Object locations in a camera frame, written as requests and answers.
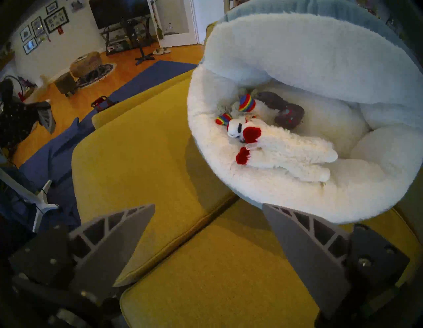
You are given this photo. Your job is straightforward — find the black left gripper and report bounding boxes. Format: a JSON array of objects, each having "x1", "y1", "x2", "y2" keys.
[{"x1": 0, "y1": 99, "x2": 57, "y2": 150}]

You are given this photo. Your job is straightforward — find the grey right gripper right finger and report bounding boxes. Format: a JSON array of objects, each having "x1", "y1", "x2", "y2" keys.
[{"x1": 263, "y1": 203, "x2": 410, "y2": 318}]

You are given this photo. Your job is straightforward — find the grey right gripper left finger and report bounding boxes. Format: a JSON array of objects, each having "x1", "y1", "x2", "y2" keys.
[{"x1": 8, "y1": 204, "x2": 156, "y2": 305}]

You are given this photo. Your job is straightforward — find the white plush dog red hat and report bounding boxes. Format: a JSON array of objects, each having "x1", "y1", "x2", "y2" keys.
[{"x1": 226, "y1": 116, "x2": 338, "y2": 183}]

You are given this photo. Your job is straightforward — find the purple plush toy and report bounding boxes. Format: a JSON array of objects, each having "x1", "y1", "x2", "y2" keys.
[{"x1": 256, "y1": 91, "x2": 305, "y2": 130}]

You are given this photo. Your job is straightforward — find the white llama plush rainbow trim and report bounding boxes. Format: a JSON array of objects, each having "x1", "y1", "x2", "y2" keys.
[{"x1": 215, "y1": 93, "x2": 278, "y2": 127}]

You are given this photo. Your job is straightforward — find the blue white plush dog bed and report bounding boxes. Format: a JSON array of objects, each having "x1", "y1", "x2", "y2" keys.
[{"x1": 187, "y1": 0, "x2": 423, "y2": 224}]

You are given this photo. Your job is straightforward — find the navy blue floor blanket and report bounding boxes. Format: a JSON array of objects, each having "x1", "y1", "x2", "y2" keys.
[{"x1": 0, "y1": 60, "x2": 199, "y2": 232}]

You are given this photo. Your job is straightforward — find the brown square stool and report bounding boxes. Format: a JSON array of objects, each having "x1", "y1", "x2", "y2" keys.
[{"x1": 54, "y1": 71, "x2": 80, "y2": 97}]

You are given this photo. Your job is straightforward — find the woven wicker basket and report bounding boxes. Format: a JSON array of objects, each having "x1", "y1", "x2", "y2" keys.
[{"x1": 69, "y1": 51, "x2": 103, "y2": 78}]

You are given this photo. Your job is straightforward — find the round patterned rug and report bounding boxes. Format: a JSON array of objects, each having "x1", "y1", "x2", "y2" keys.
[{"x1": 76, "y1": 63, "x2": 117, "y2": 89}]

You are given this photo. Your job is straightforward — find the white metal stand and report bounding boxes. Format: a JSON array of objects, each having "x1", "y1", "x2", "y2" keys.
[{"x1": 0, "y1": 168, "x2": 60, "y2": 233}]

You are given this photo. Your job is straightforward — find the yellow fabric sofa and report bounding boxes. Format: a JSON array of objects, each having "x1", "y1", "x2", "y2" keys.
[{"x1": 71, "y1": 21, "x2": 423, "y2": 328}]

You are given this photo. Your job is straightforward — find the black tv stand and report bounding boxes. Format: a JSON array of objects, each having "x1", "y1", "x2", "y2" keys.
[{"x1": 100, "y1": 18, "x2": 157, "y2": 56}]

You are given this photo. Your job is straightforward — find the black tripod stand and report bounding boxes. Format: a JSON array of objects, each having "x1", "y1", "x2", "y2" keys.
[{"x1": 124, "y1": 20, "x2": 155, "y2": 65}]

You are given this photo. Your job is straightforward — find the black television screen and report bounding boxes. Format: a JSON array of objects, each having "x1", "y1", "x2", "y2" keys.
[{"x1": 89, "y1": 0, "x2": 151, "y2": 30}]

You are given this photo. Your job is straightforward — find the white framed glass door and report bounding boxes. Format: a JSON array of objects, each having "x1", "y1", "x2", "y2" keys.
[{"x1": 147, "y1": 0, "x2": 198, "y2": 48}]

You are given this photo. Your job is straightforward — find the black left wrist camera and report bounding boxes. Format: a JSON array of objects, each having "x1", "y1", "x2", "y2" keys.
[{"x1": 0, "y1": 78, "x2": 16, "y2": 103}]

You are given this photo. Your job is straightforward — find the long handled brush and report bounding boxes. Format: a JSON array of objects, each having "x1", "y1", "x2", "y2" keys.
[{"x1": 150, "y1": 0, "x2": 165, "y2": 40}]

